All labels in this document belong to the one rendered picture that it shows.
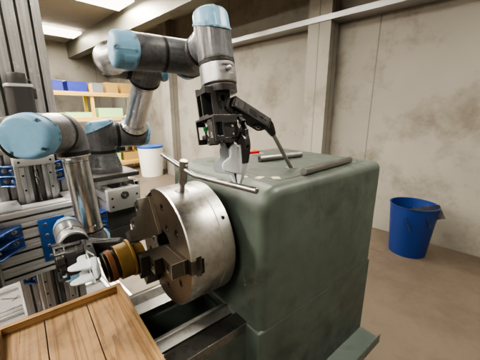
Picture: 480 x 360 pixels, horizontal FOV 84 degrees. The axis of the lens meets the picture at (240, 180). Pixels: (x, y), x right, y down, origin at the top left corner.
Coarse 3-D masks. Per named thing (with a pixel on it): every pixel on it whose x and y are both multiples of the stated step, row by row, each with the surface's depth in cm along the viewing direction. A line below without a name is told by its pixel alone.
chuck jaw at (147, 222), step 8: (136, 200) 71; (144, 200) 71; (152, 200) 72; (136, 208) 72; (144, 208) 71; (152, 208) 72; (136, 216) 69; (144, 216) 70; (152, 216) 71; (136, 224) 68; (144, 224) 69; (152, 224) 70; (128, 232) 67; (136, 232) 67; (144, 232) 68; (152, 232) 69; (160, 232) 71; (128, 240) 68; (136, 240) 67
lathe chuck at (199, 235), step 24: (168, 192) 66; (192, 192) 68; (168, 216) 66; (192, 216) 62; (168, 240) 77; (192, 240) 60; (216, 240) 64; (216, 264) 64; (168, 288) 74; (192, 288) 62
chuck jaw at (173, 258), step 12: (144, 252) 64; (156, 252) 64; (168, 252) 64; (144, 264) 63; (156, 264) 61; (168, 264) 60; (180, 264) 60; (192, 264) 60; (168, 276) 61; (180, 276) 60
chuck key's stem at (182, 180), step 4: (180, 160) 64; (184, 160) 64; (180, 164) 64; (184, 164) 64; (188, 164) 65; (180, 168) 64; (184, 168) 64; (180, 172) 65; (184, 172) 65; (180, 176) 65; (184, 176) 65; (180, 180) 65; (184, 180) 66; (180, 184) 66; (184, 184) 66; (180, 188) 67; (184, 188) 67; (180, 192) 67; (184, 192) 68
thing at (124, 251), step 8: (112, 248) 64; (120, 248) 63; (128, 248) 63; (136, 248) 65; (104, 256) 61; (112, 256) 61; (120, 256) 62; (128, 256) 62; (136, 256) 64; (104, 264) 65; (112, 264) 60; (120, 264) 62; (128, 264) 62; (136, 264) 63; (104, 272) 64; (112, 272) 60; (120, 272) 62; (128, 272) 62; (136, 272) 64; (112, 280) 61
